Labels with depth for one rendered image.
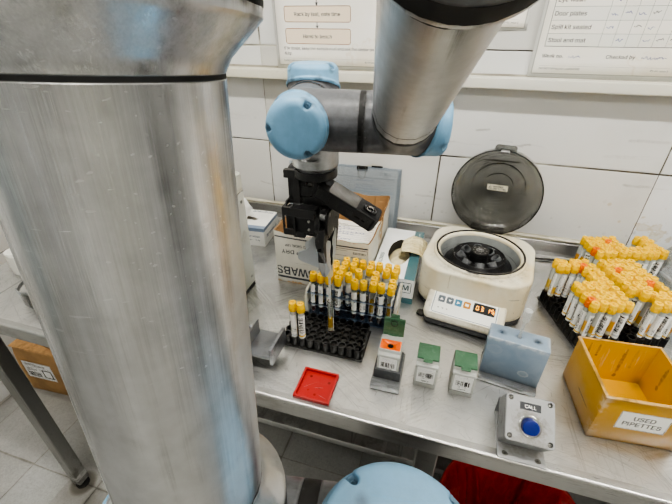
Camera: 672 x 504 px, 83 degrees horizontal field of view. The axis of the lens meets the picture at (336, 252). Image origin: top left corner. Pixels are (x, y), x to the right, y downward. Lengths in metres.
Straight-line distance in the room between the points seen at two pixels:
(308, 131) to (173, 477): 0.36
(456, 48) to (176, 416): 0.23
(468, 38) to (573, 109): 0.90
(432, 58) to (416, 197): 0.94
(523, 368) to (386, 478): 0.51
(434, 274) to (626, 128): 0.58
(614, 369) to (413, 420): 0.39
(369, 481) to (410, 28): 0.29
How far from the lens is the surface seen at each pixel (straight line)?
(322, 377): 0.76
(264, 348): 0.77
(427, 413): 0.73
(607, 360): 0.87
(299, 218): 0.65
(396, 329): 0.73
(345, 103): 0.47
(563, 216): 1.21
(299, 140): 0.46
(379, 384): 0.74
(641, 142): 1.18
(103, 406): 0.19
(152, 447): 0.20
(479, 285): 0.87
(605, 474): 0.78
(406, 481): 0.32
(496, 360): 0.79
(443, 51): 0.24
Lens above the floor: 1.46
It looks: 32 degrees down
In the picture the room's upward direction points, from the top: straight up
